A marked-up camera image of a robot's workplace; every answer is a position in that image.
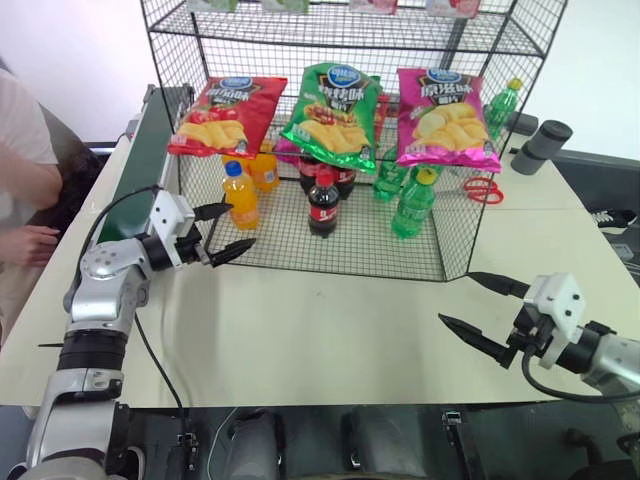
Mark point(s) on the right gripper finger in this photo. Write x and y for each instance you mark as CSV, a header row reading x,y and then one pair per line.
x,y
480,337
502,285

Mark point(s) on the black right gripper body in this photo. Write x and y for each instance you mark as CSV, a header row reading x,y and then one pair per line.
x,y
527,335

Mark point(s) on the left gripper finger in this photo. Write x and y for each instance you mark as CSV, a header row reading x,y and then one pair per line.
x,y
232,251
212,210

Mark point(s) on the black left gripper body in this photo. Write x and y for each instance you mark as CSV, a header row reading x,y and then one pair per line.
x,y
192,247

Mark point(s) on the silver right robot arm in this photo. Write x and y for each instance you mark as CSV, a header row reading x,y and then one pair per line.
x,y
612,357

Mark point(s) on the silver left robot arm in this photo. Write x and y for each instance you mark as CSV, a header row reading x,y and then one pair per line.
x,y
97,300

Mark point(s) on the green conveyor belt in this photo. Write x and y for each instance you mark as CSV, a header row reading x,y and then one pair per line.
x,y
135,165

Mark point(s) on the person's bare hand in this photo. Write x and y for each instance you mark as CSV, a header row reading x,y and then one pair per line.
x,y
30,245

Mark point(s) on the orange soda bottle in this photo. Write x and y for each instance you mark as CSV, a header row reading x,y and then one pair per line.
x,y
265,175
242,200

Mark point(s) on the red potato chips bag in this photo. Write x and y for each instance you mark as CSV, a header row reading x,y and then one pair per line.
x,y
225,120

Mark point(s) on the red plastic rings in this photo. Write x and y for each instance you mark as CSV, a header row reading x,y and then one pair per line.
x,y
484,192

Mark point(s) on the green soda bottle yellow cap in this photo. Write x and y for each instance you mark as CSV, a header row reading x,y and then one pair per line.
x,y
501,107
412,210
387,177

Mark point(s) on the black and white sneaker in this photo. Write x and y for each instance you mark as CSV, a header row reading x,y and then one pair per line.
x,y
615,218

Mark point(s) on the dark brown bag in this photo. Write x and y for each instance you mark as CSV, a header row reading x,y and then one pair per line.
x,y
75,170

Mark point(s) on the grey and black cylinder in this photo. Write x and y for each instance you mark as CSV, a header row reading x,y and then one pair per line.
x,y
540,145

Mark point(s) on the green potato chips bag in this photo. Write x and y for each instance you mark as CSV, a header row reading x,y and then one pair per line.
x,y
332,120

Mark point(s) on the magenta potato chips bag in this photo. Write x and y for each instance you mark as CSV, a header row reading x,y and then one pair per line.
x,y
447,125

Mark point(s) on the red snack bag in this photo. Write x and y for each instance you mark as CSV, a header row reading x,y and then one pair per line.
x,y
384,117

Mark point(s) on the dark rounded shape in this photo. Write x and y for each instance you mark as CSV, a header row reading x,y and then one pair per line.
x,y
257,445

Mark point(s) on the black table clamp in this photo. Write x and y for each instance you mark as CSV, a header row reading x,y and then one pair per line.
x,y
187,450

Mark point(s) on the person in white shirt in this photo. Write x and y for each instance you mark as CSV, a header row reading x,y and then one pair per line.
x,y
17,120

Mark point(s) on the green and white snack packet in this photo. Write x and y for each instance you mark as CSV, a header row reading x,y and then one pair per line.
x,y
285,4

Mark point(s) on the pink snack packet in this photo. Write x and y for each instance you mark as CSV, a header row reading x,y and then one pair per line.
x,y
374,5

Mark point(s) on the red and white snack packet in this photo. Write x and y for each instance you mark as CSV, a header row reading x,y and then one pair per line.
x,y
452,7

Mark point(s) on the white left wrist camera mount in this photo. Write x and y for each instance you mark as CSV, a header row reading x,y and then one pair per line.
x,y
170,215

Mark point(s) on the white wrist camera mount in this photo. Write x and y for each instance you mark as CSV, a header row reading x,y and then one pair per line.
x,y
170,215
557,300

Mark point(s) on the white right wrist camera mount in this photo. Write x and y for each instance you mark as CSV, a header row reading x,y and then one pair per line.
x,y
557,300

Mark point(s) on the black metal bracket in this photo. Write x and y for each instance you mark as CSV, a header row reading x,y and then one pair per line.
x,y
457,440

